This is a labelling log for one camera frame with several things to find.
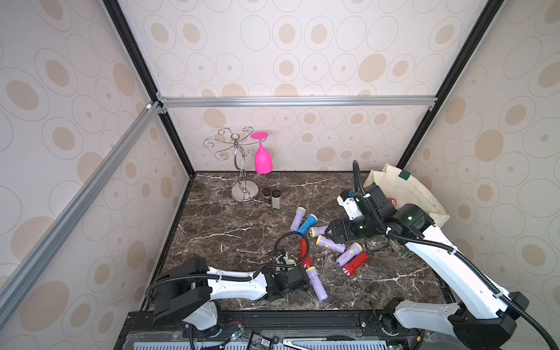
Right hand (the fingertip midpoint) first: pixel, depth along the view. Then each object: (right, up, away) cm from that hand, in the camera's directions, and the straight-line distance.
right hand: (343, 228), depth 71 cm
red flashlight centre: (-10, -16, +17) cm, 25 cm away
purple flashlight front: (-7, -22, +11) cm, 26 cm away
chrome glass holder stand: (-40, +12, +39) cm, 57 cm away
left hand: (-13, -23, +11) cm, 28 cm away
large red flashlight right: (+6, -18, +13) cm, 23 cm away
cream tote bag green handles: (+33, +13, +21) cm, 41 cm away
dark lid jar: (-27, +11, +29) cm, 41 cm away
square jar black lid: (-23, +9, +29) cm, 38 cm away
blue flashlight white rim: (-7, -1, +27) cm, 28 cm away
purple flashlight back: (-12, +2, +29) cm, 32 cm away
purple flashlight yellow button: (+8, -12, +16) cm, 21 cm away
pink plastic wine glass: (-28, +26, +22) cm, 44 cm away
